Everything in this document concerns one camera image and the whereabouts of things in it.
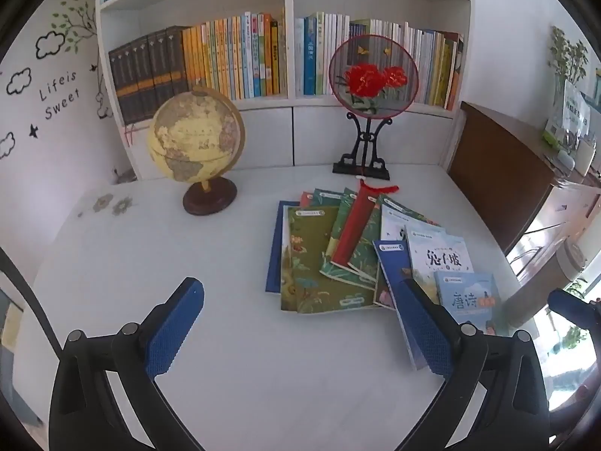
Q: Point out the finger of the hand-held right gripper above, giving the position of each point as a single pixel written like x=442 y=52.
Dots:
x=570 y=305

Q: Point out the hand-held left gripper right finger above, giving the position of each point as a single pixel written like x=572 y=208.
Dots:
x=422 y=329

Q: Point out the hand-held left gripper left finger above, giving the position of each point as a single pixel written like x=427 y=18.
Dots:
x=176 y=329

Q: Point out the blue eagle book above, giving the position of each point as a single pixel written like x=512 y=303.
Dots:
x=387 y=268

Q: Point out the rabbit pond book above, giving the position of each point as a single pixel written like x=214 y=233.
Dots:
x=436 y=253

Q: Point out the green butterfly book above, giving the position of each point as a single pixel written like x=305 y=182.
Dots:
x=319 y=268

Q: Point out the pile of children's books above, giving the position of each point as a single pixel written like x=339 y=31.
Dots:
x=274 y=253

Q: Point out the row of yellow spined books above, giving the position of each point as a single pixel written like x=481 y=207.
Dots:
x=234 y=56

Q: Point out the leafy floor plant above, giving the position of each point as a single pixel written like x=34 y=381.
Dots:
x=570 y=340

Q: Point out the white cylindrical bin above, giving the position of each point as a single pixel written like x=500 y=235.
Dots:
x=570 y=263

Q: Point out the brown wooden cabinet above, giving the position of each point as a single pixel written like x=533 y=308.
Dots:
x=497 y=174

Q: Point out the green and white box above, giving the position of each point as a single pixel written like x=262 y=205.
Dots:
x=555 y=132

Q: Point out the yellow desk globe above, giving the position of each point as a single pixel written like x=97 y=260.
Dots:
x=192 y=136

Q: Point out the green plant in glass vase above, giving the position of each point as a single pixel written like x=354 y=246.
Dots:
x=568 y=56

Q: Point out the row of dark banded volumes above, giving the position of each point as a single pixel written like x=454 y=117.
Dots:
x=141 y=80

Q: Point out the embroidered round fan on stand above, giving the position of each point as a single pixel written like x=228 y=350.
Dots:
x=371 y=80

